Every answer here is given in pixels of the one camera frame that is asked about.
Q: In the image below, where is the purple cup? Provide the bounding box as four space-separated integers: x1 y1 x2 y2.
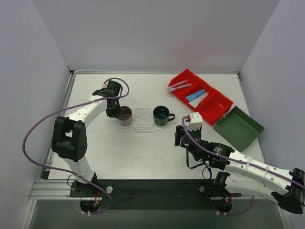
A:
117 106 133 126

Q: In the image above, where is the dark green mug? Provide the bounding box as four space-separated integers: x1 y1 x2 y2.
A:
152 105 175 126

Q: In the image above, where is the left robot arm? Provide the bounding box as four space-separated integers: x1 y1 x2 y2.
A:
51 80 122 197

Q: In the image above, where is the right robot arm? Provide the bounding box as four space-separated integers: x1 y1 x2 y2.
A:
174 125 305 214

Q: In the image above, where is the white orange-capped toothpaste tube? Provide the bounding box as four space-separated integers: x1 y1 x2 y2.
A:
189 92 209 108

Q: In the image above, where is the clear textured plastic tray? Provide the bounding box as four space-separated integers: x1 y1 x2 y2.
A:
118 108 167 131

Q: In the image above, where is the blue toothpaste tube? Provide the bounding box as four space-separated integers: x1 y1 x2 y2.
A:
185 89 206 102

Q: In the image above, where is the toothbrush in clear wrapper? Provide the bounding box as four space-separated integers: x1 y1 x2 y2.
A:
166 80 192 92

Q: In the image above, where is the red divided bin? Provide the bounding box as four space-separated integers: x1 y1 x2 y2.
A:
167 69 233 125

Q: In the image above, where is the green bin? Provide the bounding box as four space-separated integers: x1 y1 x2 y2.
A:
213 106 264 152

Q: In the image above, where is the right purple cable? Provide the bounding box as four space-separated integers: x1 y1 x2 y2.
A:
182 116 305 217

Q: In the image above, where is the purple cable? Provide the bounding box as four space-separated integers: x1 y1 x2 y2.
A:
22 77 131 214
182 116 305 217

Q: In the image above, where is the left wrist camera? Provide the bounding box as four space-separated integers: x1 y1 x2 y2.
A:
92 88 107 97

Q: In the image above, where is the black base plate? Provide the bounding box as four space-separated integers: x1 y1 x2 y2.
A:
70 179 241 210

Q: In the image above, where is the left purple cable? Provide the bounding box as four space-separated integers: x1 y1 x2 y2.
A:
22 77 131 214

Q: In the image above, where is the aluminium rail frame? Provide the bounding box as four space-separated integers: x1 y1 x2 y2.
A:
29 180 95 200

